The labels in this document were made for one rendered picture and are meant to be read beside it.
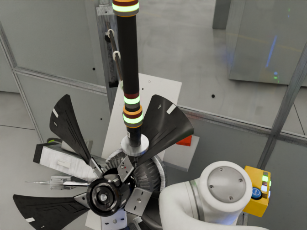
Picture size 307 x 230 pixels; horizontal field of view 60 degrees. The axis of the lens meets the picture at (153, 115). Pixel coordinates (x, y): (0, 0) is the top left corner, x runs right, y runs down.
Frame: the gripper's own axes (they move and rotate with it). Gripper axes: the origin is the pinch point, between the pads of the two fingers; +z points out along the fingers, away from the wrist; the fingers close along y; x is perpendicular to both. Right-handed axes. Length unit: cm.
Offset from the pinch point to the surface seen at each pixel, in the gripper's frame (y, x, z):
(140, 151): 20.7, -6.6, -15.6
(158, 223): 14.1, 3.6, 9.5
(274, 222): -42, -41, 124
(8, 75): 252, -100, 137
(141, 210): 20.6, 2.0, 10.3
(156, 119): 24.3, -23.5, -2.6
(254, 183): -12.2, -26.4, 30.2
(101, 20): 59, -54, -10
